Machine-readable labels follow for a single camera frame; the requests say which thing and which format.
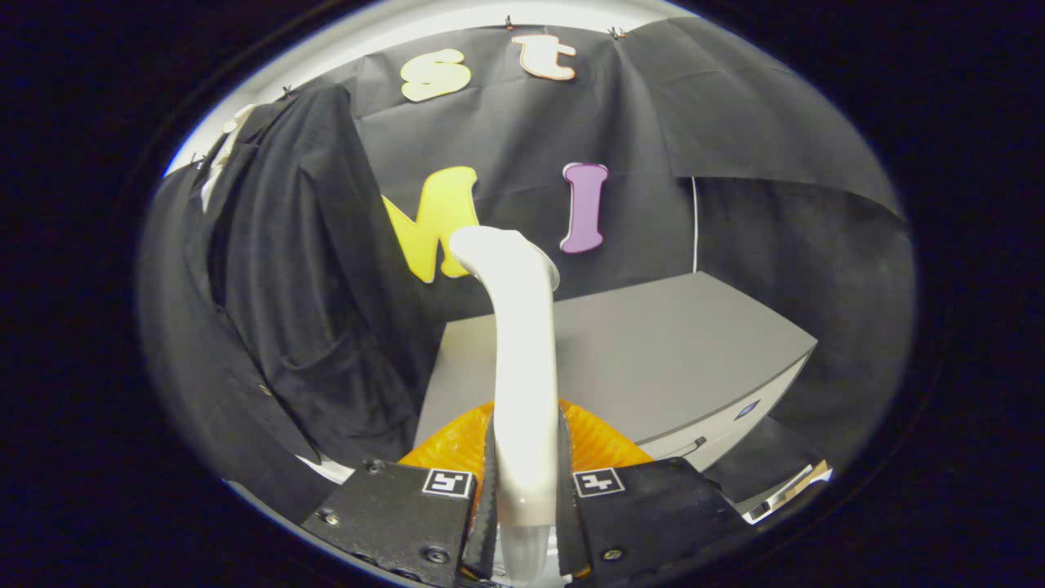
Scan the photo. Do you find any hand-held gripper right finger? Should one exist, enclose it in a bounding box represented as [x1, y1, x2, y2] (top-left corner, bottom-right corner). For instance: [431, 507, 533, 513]
[555, 399, 756, 587]

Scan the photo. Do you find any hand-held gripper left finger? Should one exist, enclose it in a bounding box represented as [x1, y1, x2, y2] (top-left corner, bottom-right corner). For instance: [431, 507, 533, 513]
[300, 399, 500, 588]

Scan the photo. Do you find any white garment steamer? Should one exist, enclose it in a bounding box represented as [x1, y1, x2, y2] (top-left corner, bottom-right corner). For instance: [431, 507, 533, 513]
[449, 226, 563, 585]

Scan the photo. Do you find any black suit jacket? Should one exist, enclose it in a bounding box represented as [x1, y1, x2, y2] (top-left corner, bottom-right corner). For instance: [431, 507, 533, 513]
[184, 82, 446, 470]

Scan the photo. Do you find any cardboard and paper pile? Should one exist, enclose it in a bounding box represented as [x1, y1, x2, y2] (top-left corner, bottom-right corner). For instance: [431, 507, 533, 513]
[739, 459, 834, 525]

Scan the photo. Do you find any grey cabinet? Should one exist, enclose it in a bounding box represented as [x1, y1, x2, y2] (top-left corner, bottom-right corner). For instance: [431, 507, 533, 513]
[415, 272, 819, 474]

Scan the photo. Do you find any black backdrop cloth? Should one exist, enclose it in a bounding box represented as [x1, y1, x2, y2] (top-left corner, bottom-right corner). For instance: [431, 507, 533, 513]
[139, 16, 915, 523]

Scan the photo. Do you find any black drawer handle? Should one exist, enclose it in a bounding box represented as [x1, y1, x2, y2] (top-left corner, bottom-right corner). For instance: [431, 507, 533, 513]
[649, 437, 708, 462]

